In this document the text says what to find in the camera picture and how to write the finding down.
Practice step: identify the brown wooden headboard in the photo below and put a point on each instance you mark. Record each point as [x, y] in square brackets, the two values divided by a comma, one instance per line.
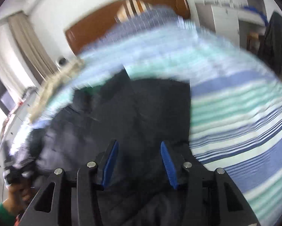
[96, 26]

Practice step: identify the white cabinet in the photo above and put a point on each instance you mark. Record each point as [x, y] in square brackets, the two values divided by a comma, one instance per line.
[222, 23]

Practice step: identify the grey window ledge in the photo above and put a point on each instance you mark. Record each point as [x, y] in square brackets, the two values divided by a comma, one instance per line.
[15, 124]

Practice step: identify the blue grey checked quilt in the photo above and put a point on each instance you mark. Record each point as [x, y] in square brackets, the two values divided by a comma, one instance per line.
[150, 21]

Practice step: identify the beige curtain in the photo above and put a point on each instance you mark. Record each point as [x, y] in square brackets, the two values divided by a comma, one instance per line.
[30, 47]

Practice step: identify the white security camera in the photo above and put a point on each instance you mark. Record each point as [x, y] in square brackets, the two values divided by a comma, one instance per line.
[61, 61]

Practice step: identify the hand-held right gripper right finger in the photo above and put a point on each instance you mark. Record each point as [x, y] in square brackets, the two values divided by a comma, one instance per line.
[169, 167]

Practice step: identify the black puffer jacket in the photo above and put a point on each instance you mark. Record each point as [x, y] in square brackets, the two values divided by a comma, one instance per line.
[136, 113]

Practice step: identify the person's left forearm green sleeve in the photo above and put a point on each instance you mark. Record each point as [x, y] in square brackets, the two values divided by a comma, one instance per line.
[2, 214]

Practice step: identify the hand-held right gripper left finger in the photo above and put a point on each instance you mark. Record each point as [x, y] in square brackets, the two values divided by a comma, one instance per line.
[109, 164]

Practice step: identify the beige striped pillow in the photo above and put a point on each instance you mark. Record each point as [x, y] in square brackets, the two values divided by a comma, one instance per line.
[134, 7]

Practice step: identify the dark hanging coat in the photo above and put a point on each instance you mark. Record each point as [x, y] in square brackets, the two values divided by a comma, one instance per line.
[274, 40]

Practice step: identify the beige knitted cloth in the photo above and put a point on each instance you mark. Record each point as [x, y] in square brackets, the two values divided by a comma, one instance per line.
[53, 87]

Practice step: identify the blue green striped bedsheet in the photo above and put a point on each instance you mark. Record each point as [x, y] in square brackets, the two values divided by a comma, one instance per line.
[237, 122]

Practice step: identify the person's left hand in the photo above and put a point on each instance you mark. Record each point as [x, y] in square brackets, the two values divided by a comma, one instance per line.
[19, 195]

